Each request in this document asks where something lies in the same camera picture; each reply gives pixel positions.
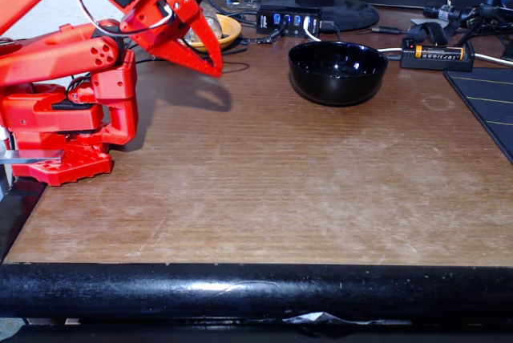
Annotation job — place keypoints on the yellow dish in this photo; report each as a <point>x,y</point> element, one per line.
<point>230,34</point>

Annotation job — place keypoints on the clear glass jar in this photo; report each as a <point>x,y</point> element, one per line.
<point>214,26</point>

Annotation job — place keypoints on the black battery charger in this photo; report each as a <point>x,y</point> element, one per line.
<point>437,63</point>

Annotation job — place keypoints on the yellow black battery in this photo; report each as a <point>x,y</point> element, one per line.
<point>439,52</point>

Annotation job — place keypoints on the black glossy bowl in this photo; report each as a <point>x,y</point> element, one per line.
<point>336,78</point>

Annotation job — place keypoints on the black mat with lines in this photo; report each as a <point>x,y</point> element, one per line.
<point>487,98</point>

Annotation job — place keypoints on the black flashlight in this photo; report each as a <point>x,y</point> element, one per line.
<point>449,12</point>

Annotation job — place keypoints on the black USB hub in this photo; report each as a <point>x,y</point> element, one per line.
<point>266,20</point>

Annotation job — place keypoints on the black audio plug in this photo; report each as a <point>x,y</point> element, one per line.
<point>386,30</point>

